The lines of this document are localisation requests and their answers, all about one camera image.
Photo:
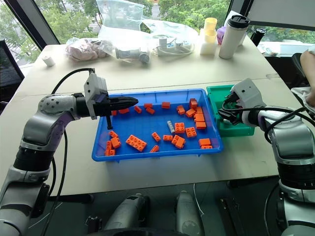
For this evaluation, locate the blue plastic bin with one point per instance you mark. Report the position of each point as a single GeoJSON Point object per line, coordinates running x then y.
{"type": "Point", "coordinates": [147, 123]}

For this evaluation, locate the dark rounded robot torso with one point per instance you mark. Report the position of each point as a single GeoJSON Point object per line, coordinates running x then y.
{"type": "Point", "coordinates": [142, 232]}

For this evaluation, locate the pale yellow plastic cup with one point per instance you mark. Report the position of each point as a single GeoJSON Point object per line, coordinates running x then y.
{"type": "Point", "coordinates": [210, 37]}
{"type": "Point", "coordinates": [211, 23]}

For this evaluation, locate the empty clear plastic bag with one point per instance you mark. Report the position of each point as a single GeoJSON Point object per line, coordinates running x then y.
{"type": "Point", "coordinates": [118, 17]}

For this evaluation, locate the silver robot leg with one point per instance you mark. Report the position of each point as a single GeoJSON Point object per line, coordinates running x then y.
{"type": "Point", "coordinates": [188, 211]}
{"type": "Point", "coordinates": [128, 211]}

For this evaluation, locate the silver right robot leg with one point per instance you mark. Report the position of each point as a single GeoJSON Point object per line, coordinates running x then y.
{"type": "Point", "coordinates": [188, 211]}

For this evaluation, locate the black mesh chair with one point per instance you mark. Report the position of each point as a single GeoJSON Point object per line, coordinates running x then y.
{"type": "Point", "coordinates": [8, 71]}

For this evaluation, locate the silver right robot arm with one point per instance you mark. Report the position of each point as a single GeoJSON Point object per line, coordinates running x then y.
{"type": "Point", "coordinates": [288, 132]}

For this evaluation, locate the square orange toy brick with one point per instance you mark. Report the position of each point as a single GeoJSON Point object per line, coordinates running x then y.
{"type": "Point", "coordinates": [179, 127]}
{"type": "Point", "coordinates": [190, 132]}
{"type": "Point", "coordinates": [178, 141]}

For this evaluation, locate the small orange toy brick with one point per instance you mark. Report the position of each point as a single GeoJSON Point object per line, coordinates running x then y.
{"type": "Point", "coordinates": [115, 142]}
{"type": "Point", "coordinates": [199, 117]}
{"type": "Point", "coordinates": [150, 110]}
{"type": "Point", "coordinates": [156, 136]}
{"type": "Point", "coordinates": [190, 113]}
{"type": "Point", "coordinates": [154, 149]}
{"type": "Point", "coordinates": [166, 105]}
{"type": "Point", "coordinates": [204, 142]}
{"type": "Point", "coordinates": [110, 152]}
{"type": "Point", "coordinates": [193, 103]}
{"type": "Point", "coordinates": [113, 134]}
{"type": "Point", "coordinates": [199, 110]}
{"type": "Point", "coordinates": [181, 110]}
{"type": "Point", "coordinates": [114, 112]}
{"type": "Point", "coordinates": [200, 125]}
{"type": "Point", "coordinates": [108, 145]}
{"type": "Point", "coordinates": [148, 105]}
{"type": "Point", "coordinates": [167, 138]}
{"type": "Point", "coordinates": [137, 109]}
{"type": "Point", "coordinates": [124, 110]}
{"type": "Point", "coordinates": [206, 147]}

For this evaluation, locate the bagged grey cylindrical device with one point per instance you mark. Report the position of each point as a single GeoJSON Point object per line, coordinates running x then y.
{"type": "Point", "coordinates": [133, 54]}

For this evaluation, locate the long orange toy brick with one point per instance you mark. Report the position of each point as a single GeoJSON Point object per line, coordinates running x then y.
{"type": "Point", "coordinates": [136, 143]}

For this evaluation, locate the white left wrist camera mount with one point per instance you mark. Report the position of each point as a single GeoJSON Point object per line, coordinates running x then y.
{"type": "Point", "coordinates": [94, 86]}

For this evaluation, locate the silver left robot leg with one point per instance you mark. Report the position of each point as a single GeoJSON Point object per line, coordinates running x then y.
{"type": "Point", "coordinates": [128, 211]}

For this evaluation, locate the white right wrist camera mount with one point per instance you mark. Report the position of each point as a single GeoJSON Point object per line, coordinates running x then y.
{"type": "Point", "coordinates": [249, 96]}

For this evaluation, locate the black bottle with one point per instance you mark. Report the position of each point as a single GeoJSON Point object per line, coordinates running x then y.
{"type": "Point", "coordinates": [258, 35]}

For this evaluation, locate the bagged white power strip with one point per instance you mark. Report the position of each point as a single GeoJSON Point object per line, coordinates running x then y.
{"type": "Point", "coordinates": [172, 41]}

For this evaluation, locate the silver battery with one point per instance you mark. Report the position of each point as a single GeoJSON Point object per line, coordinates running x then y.
{"type": "Point", "coordinates": [171, 126]}

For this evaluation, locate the white cloth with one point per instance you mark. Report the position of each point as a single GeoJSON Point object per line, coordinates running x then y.
{"type": "Point", "coordinates": [306, 97]}

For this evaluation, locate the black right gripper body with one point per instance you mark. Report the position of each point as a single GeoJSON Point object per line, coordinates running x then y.
{"type": "Point", "coordinates": [232, 98]}

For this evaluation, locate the purple pouch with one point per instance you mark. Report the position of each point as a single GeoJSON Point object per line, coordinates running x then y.
{"type": "Point", "coordinates": [220, 35]}

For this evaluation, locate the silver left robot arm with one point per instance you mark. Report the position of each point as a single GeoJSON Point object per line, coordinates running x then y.
{"type": "Point", "coordinates": [37, 127]}

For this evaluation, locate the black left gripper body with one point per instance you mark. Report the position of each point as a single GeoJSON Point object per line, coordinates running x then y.
{"type": "Point", "coordinates": [102, 109]}

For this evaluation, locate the white tumbler with black lid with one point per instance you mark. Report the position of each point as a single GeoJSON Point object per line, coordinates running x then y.
{"type": "Point", "coordinates": [231, 39]}

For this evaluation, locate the green plastic bin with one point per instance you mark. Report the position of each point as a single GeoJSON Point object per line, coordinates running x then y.
{"type": "Point", "coordinates": [236, 130]}

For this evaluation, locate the black metal bracket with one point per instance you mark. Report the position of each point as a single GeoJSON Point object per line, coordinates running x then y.
{"type": "Point", "coordinates": [231, 216]}

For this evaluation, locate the small white cylinder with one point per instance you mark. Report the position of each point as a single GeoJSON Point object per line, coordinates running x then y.
{"type": "Point", "coordinates": [48, 61]}

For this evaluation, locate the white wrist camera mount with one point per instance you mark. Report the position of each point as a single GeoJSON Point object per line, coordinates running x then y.
{"type": "Point", "coordinates": [249, 96]}
{"type": "Point", "coordinates": [94, 86]}

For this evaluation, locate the plastic bag of pink items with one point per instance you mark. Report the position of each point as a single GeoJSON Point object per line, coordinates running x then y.
{"type": "Point", "coordinates": [83, 49]}

